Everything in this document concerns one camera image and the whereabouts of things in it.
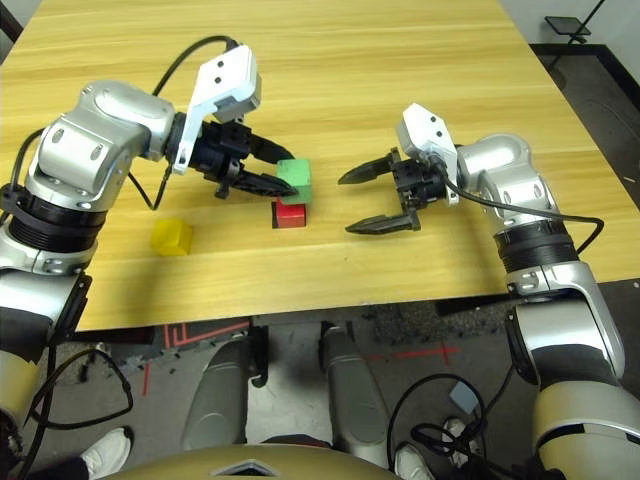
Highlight grey right robot leg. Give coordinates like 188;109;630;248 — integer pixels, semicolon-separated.
319;324;394;469

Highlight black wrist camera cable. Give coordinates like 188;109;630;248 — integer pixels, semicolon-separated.
151;34;239;97
434;157;607;254

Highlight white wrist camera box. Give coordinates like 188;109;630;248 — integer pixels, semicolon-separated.
394;103;460;207
172;44;263;176

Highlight black left forearm cable loop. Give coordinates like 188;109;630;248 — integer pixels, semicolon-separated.
127;162;174;211

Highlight black left elbow cable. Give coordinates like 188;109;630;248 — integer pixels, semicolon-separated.
9;128;46;201

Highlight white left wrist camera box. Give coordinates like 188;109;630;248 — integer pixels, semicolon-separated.
172;44;263;176

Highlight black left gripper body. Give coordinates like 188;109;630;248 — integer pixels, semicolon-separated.
187;119;254;199

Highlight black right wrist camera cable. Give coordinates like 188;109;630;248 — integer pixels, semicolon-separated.
434;157;607;254

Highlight black left wrist camera cable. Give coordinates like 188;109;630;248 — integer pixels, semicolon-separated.
151;34;239;97

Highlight black rubber floor mat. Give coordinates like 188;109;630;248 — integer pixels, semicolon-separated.
529;43;640;186

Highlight black hook-shaped bar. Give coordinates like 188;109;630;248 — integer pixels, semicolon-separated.
248;324;271;389

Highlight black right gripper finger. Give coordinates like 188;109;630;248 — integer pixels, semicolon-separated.
344;210;422;236
337;152;400;187

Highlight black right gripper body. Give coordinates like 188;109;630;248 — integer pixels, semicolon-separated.
391;147;449;212

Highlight red block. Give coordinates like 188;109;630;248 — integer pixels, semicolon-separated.
272;199;308;230

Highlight black tripod stand with tray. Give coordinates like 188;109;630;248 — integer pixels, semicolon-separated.
543;0;609;71

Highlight black floor mat red lines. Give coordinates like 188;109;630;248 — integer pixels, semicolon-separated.
154;319;251;351

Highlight grey robot leg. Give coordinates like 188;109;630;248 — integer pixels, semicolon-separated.
319;324;394;469
180;339;251;451

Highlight yellow block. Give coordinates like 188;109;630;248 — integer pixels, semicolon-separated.
151;218;194;257

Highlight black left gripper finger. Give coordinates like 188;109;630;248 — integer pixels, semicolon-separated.
229;168;301;198
248;131;298;164

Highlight gold robot torso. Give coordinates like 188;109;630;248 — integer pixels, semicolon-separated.
107;442;401;480

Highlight black floor cable loop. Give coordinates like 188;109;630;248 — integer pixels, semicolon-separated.
27;347;135;480
387;372;489;471

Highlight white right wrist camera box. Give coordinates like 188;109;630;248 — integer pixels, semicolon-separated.
394;103;460;207

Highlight black floor cable bundle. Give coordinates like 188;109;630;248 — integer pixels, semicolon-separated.
409;419;501;469

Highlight small grey box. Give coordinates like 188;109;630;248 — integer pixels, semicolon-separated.
448;382;479;414

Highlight green block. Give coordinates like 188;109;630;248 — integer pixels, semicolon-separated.
276;158;315;205

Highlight grey left robot leg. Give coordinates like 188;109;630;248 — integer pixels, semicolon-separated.
180;339;251;451

